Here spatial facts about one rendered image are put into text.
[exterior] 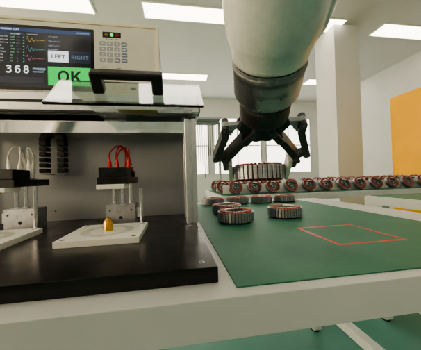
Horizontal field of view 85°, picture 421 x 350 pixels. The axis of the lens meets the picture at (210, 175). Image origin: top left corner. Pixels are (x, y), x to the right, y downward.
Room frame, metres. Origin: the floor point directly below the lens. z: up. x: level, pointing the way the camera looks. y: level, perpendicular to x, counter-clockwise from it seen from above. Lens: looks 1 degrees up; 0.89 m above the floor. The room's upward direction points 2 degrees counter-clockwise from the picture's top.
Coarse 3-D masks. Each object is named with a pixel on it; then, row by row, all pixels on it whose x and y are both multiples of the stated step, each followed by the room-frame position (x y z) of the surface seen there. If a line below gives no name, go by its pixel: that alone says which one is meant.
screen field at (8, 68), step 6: (6, 66) 0.58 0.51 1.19; (12, 66) 0.58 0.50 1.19; (18, 66) 0.58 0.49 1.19; (24, 66) 0.59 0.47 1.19; (30, 66) 0.59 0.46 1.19; (6, 72) 0.58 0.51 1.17; (12, 72) 0.58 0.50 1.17; (18, 72) 0.58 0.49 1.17; (24, 72) 0.59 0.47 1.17; (30, 72) 0.59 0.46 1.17
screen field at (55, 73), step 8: (48, 72) 0.60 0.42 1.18; (56, 72) 0.60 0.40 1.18; (64, 72) 0.60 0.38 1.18; (72, 72) 0.60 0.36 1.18; (80, 72) 0.61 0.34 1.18; (48, 80) 0.60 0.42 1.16; (56, 80) 0.60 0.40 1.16; (72, 80) 0.60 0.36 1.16; (80, 80) 0.61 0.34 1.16; (88, 80) 0.61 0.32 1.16
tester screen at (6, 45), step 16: (0, 32) 0.58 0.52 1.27; (16, 32) 0.58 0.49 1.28; (32, 32) 0.59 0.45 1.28; (48, 32) 0.60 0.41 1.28; (64, 32) 0.60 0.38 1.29; (80, 32) 0.61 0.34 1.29; (0, 48) 0.58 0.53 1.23; (16, 48) 0.58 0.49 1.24; (32, 48) 0.59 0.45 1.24; (48, 48) 0.60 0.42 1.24; (64, 48) 0.60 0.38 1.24; (80, 48) 0.61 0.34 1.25; (0, 64) 0.58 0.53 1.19; (16, 64) 0.58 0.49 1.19; (32, 64) 0.59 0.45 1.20; (48, 64) 0.60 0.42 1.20; (64, 64) 0.60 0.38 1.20; (80, 64) 0.61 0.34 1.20
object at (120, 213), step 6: (108, 204) 0.63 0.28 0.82; (114, 204) 0.62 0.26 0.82; (120, 204) 0.62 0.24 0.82; (126, 204) 0.62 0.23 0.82; (132, 204) 0.62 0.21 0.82; (108, 210) 0.61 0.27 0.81; (114, 210) 0.61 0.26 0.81; (120, 210) 0.61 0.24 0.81; (126, 210) 0.62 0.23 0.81; (132, 210) 0.62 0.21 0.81; (108, 216) 0.61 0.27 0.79; (114, 216) 0.61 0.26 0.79; (120, 216) 0.61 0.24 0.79; (126, 216) 0.62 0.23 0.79; (132, 216) 0.62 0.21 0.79; (114, 222) 0.61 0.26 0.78; (120, 222) 0.61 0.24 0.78; (126, 222) 0.62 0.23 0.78; (132, 222) 0.62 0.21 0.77
